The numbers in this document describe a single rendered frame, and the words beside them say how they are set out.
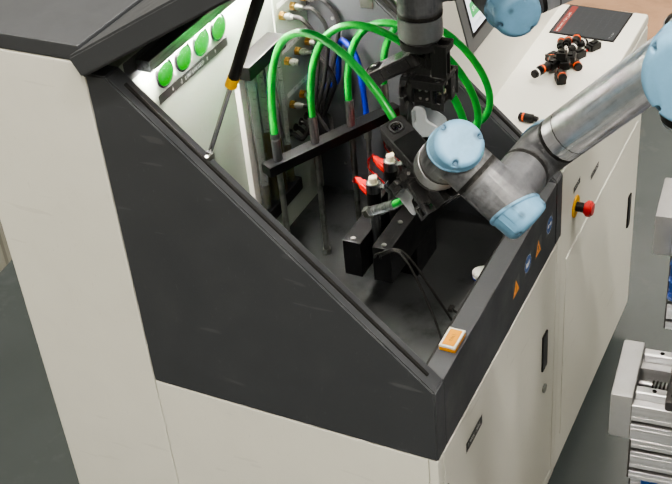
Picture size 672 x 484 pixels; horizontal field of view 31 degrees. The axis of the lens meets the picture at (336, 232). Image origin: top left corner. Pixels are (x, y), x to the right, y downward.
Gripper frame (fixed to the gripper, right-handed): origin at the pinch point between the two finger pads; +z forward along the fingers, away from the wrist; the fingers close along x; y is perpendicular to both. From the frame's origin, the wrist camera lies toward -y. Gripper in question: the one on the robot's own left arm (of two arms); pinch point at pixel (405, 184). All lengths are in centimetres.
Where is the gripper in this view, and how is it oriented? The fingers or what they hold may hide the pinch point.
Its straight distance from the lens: 204.3
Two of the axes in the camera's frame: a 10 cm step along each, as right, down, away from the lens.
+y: 5.3, 8.4, -0.9
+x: 8.4, -5.1, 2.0
